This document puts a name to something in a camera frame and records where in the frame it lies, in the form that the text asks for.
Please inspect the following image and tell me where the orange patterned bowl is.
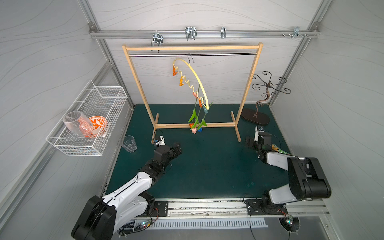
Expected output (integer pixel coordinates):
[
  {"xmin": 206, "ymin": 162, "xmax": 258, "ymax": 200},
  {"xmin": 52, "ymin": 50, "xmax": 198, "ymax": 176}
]
[{"xmin": 84, "ymin": 116, "xmax": 108, "ymax": 138}]

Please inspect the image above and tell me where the metal ceiling rail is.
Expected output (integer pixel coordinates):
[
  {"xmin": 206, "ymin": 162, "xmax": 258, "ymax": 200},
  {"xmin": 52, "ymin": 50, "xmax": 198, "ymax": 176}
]
[{"xmin": 90, "ymin": 25, "xmax": 321, "ymax": 40}]

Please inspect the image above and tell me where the metal hook clamp right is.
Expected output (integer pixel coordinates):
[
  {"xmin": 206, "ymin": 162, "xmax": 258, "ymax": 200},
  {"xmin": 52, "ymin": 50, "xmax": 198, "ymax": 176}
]
[{"xmin": 282, "ymin": 27, "xmax": 309, "ymax": 39}]

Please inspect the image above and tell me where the clear drinking glass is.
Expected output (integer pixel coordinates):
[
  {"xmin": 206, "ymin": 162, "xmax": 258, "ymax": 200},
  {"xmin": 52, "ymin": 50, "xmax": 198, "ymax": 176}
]
[{"xmin": 122, "ymin": 135, "xmax": 137, "ymax": 153}]

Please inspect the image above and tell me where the pink artificial tulip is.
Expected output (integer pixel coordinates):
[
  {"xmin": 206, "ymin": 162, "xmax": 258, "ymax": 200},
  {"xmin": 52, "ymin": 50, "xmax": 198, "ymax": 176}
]
[{"xmin": 188, "ymin": 85, "xmax": 201, "ymax": 135}]

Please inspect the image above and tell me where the metal hook clamp left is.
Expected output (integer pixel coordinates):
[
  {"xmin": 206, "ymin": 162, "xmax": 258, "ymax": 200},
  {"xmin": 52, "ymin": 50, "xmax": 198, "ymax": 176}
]
[{"xmin": 151, "ymin": 32, "xmax": 164, "ymax": 47}]

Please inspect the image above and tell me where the dark stand with copper rod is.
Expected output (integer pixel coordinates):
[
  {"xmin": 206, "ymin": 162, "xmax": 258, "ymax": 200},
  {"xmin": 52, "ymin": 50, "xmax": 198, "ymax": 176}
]
[{"xmin": 241, "ymin": 71, "xmax": 292, "ymax": 126}]

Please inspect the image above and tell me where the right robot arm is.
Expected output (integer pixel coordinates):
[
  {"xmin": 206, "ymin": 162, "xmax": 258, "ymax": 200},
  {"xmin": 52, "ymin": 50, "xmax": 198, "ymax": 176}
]
[{"xmin": 245, "ymin": 137, "xmax": 332, "ymax": 207}]

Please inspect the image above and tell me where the metal hook clamp small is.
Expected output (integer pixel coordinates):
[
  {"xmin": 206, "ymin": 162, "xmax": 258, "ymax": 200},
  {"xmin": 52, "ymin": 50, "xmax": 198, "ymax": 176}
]
[{"xmin": 221, "ymin": 27, "xmax": 227, "ymax": 39}]

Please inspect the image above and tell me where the yellow-orange clothespin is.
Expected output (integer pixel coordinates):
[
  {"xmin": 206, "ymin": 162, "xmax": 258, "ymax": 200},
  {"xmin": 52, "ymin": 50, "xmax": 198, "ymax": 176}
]
[{"xmin": 179, "ymin": 76, "xmax": 184, "ymax": 87}]

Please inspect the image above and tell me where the clear glass pitcher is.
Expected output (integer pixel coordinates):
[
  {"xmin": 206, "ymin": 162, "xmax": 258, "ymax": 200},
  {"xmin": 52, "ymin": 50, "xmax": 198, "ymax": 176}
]
[{"xmin": 63, "ymin": 111, "xmax": 93, "ymax": 137}]

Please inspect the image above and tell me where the snack packet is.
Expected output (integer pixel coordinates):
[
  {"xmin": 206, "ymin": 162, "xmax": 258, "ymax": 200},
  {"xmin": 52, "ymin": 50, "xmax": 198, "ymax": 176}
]
[{"xmin": 272, "ymin": 144, "xmax": 291, "ymax": 156}]

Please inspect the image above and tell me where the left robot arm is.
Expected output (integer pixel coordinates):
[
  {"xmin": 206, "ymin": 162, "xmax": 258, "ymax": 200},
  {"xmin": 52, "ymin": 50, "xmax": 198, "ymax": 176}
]
[{"xmin": 71, "ymin": 143, "xmax": 182, "ymax": 240}]

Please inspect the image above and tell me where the metal hook clamp middle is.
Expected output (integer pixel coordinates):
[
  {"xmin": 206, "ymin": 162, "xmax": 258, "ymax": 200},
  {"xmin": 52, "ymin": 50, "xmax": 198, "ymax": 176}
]
[{"xmin": 185, "ymin": 27, "xmax": 197, "ymax": 42}]

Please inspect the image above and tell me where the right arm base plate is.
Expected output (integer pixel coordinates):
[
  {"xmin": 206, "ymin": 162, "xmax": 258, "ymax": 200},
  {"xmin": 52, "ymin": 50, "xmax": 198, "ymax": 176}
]
[{"xmin": 243, "ymin": 196, "xmax": 288, "ymax": 216}]

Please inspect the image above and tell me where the yellow wavy clothes hanger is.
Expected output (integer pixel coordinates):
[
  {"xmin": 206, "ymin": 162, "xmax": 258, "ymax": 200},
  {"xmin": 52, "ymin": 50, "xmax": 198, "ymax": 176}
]
[{"xmin": 172, "ymin": 58, "xmax": 211, "ymax": 110}]

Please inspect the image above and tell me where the floor mounting rail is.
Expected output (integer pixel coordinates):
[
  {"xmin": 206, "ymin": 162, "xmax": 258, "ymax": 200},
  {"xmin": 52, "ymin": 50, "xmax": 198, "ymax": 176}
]
[{"xmin": 159, "ymin": 197, "xmax": 331, "ymax": 220}]

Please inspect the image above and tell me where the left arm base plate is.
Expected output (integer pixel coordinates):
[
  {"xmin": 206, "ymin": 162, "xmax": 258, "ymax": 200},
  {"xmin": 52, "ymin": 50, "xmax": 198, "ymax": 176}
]
[{"xmin": 144, "ymin": 201, "xmax": 169, "ymax": 218}]

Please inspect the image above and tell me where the wiring bundle with leds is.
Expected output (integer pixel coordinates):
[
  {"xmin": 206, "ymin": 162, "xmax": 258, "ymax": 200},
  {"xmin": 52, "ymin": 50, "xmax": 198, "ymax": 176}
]
[{"xmin": 116, "ymin": 209, "xmax": 160, "ymax": 238}]

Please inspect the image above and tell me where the blue artificial tulip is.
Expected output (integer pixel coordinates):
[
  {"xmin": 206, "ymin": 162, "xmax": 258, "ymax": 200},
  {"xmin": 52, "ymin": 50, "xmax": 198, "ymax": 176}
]
[{"xmin": 195, "ymin": 105, "xmax": 209, "ymax": 132}]

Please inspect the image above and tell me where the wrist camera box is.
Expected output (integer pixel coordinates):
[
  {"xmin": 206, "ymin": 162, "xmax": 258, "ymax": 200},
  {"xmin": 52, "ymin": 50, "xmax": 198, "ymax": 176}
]
[
  {"xmin": 254, "ymin": 127, "xmax": 265, "ymax": 142},
  {"xmin": 154, "ymin": 136, "xmax": 165, "ymax": 148}
]

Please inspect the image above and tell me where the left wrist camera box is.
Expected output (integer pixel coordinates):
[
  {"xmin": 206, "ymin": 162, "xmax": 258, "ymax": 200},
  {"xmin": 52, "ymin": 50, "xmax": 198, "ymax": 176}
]
[{"xmin": 154, "ymin": 136, "xmax": 165, "ymax": 148}]

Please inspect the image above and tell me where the orange artificial tulip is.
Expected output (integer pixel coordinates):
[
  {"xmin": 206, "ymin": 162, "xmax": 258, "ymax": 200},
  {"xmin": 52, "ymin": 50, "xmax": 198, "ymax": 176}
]
[{"xmin": 189, "ymin": 100, "xmax": 199, "ymax": 129}]

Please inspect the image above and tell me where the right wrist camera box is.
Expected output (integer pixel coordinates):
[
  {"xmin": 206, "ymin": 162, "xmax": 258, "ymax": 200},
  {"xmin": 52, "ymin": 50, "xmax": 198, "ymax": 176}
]
[{"xmin": 254, "ymin": 127, "xmax": 265, "ymax": 142}]

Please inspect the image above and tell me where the white wire basket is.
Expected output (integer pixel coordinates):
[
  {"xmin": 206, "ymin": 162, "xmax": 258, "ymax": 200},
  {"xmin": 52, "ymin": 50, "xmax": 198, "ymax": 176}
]
[{"xmin": 46, "ymin": 81, "xmax": 127, "ymax": 156}]

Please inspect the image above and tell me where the wooden clothes rack frame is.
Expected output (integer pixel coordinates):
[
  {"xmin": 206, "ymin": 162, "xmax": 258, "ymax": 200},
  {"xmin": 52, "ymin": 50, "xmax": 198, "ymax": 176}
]
[{"xmin": 122, "ymin": 42, "xmax": 264, "ymax": 145}]

